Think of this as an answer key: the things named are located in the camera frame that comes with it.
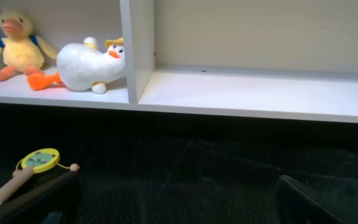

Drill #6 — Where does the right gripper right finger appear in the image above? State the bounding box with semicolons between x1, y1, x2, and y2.
274;174;348;224

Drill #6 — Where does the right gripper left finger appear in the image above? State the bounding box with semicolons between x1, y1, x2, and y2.
0;170;81;224

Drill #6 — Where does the yellow and green rattle drum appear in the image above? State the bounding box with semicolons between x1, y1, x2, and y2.
0;147;80;206

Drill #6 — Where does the white shelf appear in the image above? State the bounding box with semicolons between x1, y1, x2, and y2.
0;0;358;125

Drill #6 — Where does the white plush duck with hat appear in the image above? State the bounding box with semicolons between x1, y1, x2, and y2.
26;36;127;95

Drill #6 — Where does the yellow plush duck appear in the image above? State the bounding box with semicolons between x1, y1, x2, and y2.
0;11;58;82

